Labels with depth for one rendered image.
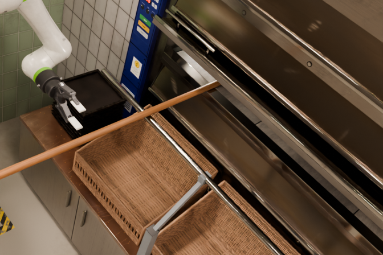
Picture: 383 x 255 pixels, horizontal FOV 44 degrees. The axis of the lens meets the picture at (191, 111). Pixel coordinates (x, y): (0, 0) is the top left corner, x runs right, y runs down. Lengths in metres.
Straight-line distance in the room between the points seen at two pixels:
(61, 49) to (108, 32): 0.71
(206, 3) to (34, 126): 1.21
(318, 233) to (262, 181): 0.34
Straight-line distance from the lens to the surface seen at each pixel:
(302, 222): 2.21
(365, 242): 2.09
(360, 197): 1.80
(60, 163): 2.59
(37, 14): 2.03
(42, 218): 3.08
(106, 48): 2.86
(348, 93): 1.82
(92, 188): 2.47
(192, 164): 1.94
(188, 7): 2.22
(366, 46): 1.76
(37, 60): 2.13
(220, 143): 2.33
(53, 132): 2.73
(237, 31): 2.06
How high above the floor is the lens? 2.60
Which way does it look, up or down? 41 degrees down
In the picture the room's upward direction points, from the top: 21 degrees clockwise
